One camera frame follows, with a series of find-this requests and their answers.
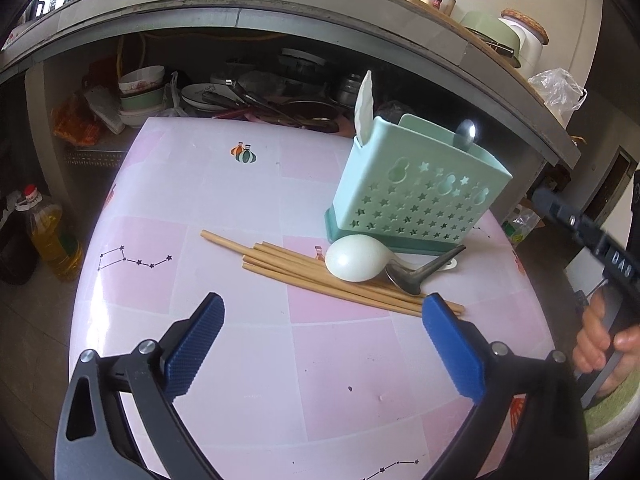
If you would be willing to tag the green enamel basin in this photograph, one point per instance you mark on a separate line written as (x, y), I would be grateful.
(487, 32)

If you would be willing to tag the clear plastic bag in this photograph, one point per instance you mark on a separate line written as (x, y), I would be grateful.
(557, 92)

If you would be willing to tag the orange snack packet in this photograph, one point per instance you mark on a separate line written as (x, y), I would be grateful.
(75, 122)

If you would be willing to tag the person's right hand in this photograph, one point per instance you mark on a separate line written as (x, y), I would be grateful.
(590, 340)

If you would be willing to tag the yellow cooking oil bottle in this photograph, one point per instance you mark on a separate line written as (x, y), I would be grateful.
(50, 240)

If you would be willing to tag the small red-capped sauce bottle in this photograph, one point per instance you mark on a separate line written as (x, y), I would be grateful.
(438, 2)

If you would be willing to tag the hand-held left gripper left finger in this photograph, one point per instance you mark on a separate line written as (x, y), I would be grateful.
(195, 345)

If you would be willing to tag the white ceramic spoon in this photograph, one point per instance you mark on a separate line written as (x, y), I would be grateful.
(362, 105)

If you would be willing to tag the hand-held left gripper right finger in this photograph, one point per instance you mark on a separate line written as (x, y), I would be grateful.
(452, 350)

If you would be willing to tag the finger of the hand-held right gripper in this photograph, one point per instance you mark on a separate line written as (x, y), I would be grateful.
(595, 240)

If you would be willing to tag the small metal pot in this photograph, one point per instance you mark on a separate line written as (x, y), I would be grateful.
(349, 89)

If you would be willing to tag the white paper packet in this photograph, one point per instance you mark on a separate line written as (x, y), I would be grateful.
(105, 110)

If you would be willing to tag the small white cup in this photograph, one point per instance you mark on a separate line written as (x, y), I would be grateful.
(420, 1)

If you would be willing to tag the person's right forearm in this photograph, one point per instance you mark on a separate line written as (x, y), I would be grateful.
(615, 420)

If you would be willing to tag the wooden rolling pin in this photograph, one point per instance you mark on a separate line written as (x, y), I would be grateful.
(450, 7)

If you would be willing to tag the stack of white plates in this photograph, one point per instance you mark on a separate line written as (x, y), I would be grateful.
(200, 96)

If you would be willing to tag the dark liquid bottle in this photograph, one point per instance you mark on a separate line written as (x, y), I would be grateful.
(15, 255)

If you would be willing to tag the white bowl with red pattern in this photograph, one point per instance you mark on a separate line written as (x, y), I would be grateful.
(142, 79)

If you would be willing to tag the mint green utensil holder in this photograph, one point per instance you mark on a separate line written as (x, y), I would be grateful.
(425, 200)

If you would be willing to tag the pink plastic basin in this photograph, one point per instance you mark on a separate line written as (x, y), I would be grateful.
(320, 116)

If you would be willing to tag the green bowl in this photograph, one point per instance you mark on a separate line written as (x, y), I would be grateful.
(142, 101)

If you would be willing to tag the tied plastic bag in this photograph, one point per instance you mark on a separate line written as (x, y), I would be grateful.
(172, 97)

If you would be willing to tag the plain white bowl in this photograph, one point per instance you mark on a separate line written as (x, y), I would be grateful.
(142, 119)

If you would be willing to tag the white jar with woven lid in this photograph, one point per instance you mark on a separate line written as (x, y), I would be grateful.
(527, 45)

